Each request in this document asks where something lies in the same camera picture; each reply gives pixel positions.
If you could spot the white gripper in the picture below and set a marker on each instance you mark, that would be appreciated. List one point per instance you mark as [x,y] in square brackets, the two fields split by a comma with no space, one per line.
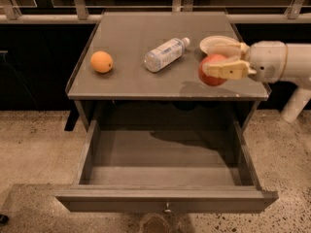
[266,61]

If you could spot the red apple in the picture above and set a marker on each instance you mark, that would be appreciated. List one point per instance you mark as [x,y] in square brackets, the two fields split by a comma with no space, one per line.
[211,81]

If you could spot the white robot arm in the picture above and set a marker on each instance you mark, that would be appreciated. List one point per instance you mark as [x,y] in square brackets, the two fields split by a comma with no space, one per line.
[297,71]

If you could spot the grey cabinet with counter top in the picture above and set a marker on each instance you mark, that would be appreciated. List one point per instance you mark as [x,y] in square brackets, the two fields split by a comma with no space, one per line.
[113,66]

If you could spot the open grey top drawer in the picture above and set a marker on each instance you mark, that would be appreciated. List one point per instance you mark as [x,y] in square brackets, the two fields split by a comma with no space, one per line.
[141,168]

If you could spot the metal drawer knob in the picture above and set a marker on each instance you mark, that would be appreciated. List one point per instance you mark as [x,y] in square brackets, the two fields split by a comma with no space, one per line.
[167,210]

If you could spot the white paper bowl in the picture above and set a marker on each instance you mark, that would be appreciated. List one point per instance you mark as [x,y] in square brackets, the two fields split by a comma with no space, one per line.
[212,40]

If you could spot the clear plastic water bottle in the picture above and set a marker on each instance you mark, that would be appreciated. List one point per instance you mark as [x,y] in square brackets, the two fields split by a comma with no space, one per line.
[163,55]

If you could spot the orange fruit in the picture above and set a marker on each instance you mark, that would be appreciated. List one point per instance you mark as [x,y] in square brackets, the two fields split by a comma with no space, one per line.
[101,62]

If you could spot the metal railing frame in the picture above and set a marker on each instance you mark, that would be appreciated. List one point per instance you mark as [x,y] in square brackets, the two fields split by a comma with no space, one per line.
[237,11]

